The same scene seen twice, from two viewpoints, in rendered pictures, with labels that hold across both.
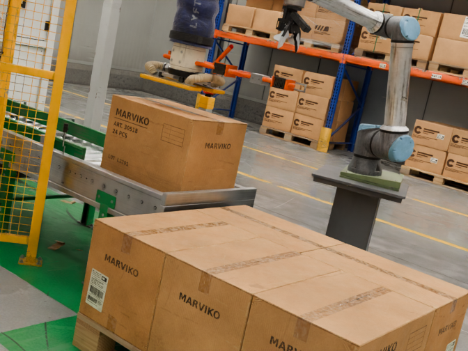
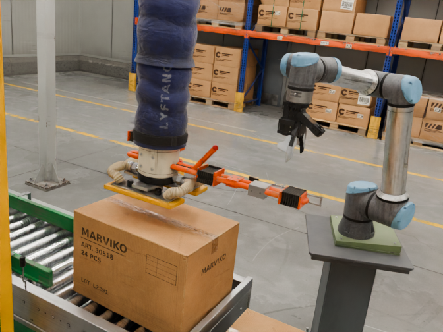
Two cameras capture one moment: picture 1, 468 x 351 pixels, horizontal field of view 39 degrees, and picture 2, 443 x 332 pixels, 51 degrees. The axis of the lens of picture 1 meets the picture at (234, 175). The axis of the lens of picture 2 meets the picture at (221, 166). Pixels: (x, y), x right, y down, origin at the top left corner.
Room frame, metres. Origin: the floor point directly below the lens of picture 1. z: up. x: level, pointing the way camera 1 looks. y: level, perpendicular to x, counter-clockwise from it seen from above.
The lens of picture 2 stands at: (1.54, 0.39, 1.80)
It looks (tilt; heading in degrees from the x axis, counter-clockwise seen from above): 18 degrees down; 351
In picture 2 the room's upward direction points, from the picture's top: 6 degrees clockwise
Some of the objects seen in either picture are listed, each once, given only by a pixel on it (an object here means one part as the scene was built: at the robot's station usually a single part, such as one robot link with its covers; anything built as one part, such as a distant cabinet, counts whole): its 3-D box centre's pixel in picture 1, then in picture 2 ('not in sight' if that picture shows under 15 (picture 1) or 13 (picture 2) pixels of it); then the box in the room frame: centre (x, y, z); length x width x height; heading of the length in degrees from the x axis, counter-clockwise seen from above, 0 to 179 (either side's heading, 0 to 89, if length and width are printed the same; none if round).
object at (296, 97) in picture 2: (294, 1); (298, 96); (3.10, -0.11, 1.56); 0.10 x 0.09 x 0.05; 144
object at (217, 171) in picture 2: (224, 69); (210, 174); (3.28, 0.15, 1.19); 0.10 x 0.08 x 0.06; 145
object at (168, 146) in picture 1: (172, 146); (155, 257); (3.41, 0.34, 0.75); 0.60 x 0.40 x 0.40; 52
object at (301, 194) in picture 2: (283, 83); (292, 197); (3.08, -0.13, 1.19); 0.08 x 0.07 x 0.05; 55
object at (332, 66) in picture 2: not in sight; (322, 69); (3.18, -0.20, 1.65); 0.12 x 0.12 x 0.09; 33
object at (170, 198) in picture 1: (212, 196); (214, 317); (3.21, 0.08, 0.58); 0.70 x 0.03 x 0.06; 144
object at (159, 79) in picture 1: (170, 79); (144, 190); (3.35, 0.41, 1.09); 0.34 x 0.10 x 0.05; 55
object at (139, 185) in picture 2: (184, 73); (157, 175); (3.43, 0.35, 1.13); 0.34 x 0.25 x 0.06; 55
